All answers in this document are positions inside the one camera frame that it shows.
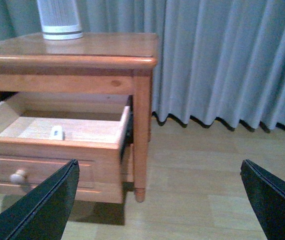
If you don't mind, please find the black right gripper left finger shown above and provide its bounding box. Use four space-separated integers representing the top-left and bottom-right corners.
0 159 80 240

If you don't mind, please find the white medicine bottle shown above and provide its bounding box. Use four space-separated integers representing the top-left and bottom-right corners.
49 125 64 141

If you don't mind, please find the grey pleated curtain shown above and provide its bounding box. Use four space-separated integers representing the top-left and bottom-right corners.
0 0 285 130

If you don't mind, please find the wooden drawer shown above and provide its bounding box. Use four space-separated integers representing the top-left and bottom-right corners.
0 92 131 203

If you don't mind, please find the wooden nightstand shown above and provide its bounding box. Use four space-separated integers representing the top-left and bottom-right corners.
0 33 158 202

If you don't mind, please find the white cylindrical air purifier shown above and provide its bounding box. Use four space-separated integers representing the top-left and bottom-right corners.
36 0 83 41

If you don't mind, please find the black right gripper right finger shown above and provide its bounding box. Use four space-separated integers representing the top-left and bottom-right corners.
240 159 285 240

